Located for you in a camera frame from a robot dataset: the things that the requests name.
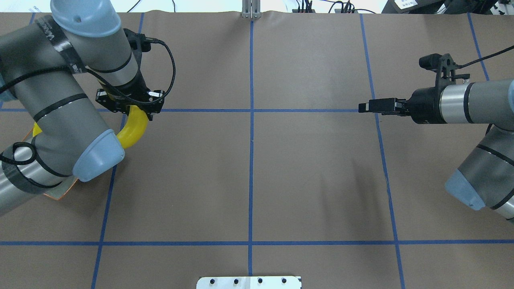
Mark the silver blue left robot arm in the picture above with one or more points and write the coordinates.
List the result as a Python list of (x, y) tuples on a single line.
[(38, 67)]

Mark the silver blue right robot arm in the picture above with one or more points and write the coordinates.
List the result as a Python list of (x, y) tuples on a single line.
[(485, 178)]

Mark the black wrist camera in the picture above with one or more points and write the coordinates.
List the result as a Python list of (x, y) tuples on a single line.
[(140, 42), (445, 69)]

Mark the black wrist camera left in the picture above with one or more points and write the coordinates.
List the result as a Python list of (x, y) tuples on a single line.
[(140, 42)]

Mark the grey square plate orange rim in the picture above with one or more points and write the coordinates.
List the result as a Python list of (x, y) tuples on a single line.
[(61, 190)]

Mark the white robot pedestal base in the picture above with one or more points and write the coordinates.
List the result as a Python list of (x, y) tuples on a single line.
[(250, 282)]

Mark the yellow banana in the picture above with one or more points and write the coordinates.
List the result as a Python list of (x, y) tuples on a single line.
[(36, 130), (134, 128)]

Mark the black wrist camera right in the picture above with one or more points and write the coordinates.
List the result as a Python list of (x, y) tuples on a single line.
[(445, 69)]

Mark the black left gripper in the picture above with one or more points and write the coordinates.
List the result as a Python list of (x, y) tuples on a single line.
[(133, 89)]

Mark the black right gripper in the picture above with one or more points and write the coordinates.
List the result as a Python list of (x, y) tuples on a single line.
[(425, 105)]

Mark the aluminium frame post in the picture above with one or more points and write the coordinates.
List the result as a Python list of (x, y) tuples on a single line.
[(251, 9)]

